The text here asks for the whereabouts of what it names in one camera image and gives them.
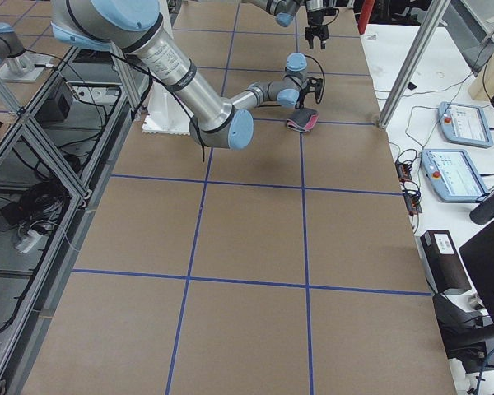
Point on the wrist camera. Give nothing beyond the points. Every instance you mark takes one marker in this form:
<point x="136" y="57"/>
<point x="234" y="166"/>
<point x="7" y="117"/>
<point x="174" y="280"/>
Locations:
<point x="320" y="92"/>
<point x="332" y="11"/>

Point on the pink towel with grey back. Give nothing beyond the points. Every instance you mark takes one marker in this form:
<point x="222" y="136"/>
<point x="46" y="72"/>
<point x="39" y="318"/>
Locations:
<point x="302" y="120"/>

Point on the far blue teach pendant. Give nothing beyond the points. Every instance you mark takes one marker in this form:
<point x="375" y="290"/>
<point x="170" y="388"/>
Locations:
<point x="464" y="125"/>

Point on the aluminium frame rack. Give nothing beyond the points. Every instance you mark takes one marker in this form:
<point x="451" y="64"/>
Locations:
<point x="58" y="137"/>

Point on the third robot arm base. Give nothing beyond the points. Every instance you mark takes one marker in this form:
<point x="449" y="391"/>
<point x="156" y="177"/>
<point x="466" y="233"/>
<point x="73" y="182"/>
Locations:
<point x="16" y="63"/>

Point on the black computer monitor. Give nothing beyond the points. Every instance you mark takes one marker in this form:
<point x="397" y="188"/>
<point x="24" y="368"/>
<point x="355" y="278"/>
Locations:
<point x="478" y="257"/>

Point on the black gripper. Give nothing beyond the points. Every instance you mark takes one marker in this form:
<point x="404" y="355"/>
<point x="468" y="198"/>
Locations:
<point x="308" y="101"/>
<point x="315" y="17"/>

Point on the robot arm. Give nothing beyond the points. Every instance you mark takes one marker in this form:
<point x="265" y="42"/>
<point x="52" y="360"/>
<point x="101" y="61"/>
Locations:
<point x="137" y="28"/>
<point x="284" y="12"/>

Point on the near blue teach pendant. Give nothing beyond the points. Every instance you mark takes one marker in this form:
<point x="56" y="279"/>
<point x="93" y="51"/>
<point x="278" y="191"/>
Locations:
<point x="452" y="175"/>

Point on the blue teach pendant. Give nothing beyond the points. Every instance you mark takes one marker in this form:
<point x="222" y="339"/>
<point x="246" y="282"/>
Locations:
<point x="464" y="125"/>
<point x="452" y="175"/>

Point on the aluminium frame post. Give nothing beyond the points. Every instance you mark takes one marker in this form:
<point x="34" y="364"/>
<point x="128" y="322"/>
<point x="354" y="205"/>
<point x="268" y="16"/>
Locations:
<point x="422" y="38"/>

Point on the black box with white label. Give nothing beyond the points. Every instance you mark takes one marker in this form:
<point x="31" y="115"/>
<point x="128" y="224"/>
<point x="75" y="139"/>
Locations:
<point x="447" y="274"/>

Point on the black water bottle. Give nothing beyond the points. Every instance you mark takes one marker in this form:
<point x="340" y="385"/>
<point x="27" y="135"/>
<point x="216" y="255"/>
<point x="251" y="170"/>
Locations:
<point x="484" y="212"/>

